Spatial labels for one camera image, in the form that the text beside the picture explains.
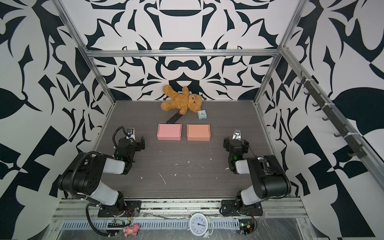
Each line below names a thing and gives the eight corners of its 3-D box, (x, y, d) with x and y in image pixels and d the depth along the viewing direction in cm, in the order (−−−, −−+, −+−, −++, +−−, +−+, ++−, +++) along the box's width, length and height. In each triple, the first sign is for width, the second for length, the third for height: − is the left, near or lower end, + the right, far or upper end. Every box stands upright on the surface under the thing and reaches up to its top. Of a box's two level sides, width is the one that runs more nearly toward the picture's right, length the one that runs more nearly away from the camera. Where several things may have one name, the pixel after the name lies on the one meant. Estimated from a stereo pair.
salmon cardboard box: (186, 141, 99) (186, 138, 97) (186, 126, 106) (186, 124, 104) (211, 141, 99) (211, 138, 97) (209, 126, 106) (210, 124, 104)
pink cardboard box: (157, 140, 101) (156, 137, 97) (159, 125, 108) (159, 122, 105) (181, 140, 101) (181, 137, 97) (182, 125, 108) (181, 122, 105)
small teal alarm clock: (199, 119, 111) (199, 117, 109) (197, 112, 116) (197, 110, 114) (207, 118, 112) (207, 116, 110) (204, 111, 117) (205, 109, 115)
